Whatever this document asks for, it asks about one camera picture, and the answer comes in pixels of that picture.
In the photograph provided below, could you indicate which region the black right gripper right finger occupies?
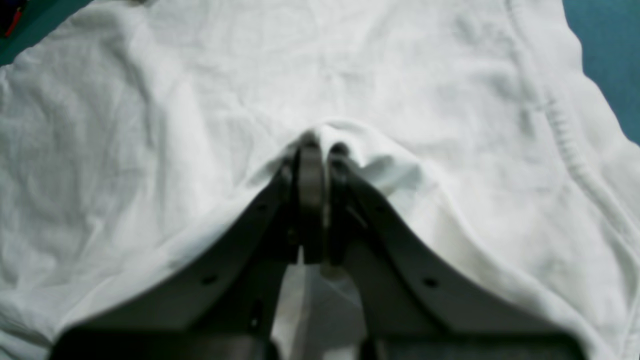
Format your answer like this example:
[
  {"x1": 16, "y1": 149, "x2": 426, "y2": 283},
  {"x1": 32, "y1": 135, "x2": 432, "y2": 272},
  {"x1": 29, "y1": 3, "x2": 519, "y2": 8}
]
[{"x1": 327, "y1": 144, "x2": 586, "y2": 360}]

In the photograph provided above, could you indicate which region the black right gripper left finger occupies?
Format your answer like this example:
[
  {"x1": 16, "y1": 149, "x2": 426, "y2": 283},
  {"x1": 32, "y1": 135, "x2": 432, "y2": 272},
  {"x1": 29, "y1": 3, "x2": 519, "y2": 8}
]
[{"x1": 50, "y1": 145, "x2": 324, "y2": 360}]

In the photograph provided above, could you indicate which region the white T-shirt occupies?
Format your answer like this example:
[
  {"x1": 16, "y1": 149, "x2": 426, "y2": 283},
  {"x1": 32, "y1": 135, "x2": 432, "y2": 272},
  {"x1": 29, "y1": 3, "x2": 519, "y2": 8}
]
[{"x1": 1, "y1": 0, "x2": 639, "y2": 360}]

